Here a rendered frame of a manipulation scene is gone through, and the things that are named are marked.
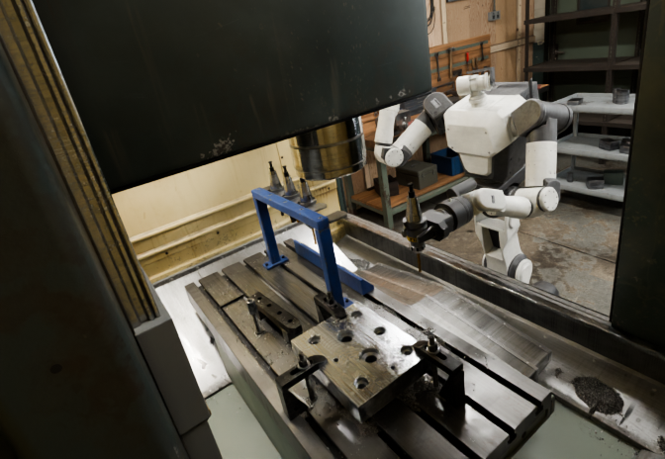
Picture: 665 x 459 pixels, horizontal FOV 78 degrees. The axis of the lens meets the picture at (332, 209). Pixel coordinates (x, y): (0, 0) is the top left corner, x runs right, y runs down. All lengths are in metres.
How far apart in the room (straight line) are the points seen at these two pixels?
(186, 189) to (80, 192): 1.33
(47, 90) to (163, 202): 1.35
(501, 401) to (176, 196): 1.39
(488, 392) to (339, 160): 0.64
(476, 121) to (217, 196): 1.11
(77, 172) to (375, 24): 0.54
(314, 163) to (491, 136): 0.85
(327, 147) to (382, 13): 0.26
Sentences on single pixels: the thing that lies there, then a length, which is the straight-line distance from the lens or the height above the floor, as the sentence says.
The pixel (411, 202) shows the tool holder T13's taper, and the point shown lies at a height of 1.28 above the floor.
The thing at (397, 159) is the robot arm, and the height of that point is 1.21.
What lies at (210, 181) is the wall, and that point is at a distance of 1.86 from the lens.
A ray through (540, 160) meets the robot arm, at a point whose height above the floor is 1.23.
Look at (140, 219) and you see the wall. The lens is 1.83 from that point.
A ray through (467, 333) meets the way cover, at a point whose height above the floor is 0.74.
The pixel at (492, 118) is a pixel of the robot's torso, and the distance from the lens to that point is 1.52.
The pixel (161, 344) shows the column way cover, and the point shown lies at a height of 1.39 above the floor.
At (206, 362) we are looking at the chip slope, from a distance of 1.70.
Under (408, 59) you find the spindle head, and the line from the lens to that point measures 0.85.
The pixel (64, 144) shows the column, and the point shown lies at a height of 1.65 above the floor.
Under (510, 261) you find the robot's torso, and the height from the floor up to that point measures 0.69.
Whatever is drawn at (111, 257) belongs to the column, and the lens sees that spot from 0.55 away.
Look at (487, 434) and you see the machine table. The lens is 1.02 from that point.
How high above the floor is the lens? 1.71
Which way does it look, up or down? 23 degrees down
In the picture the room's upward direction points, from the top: 10 degrees counter-clockwise
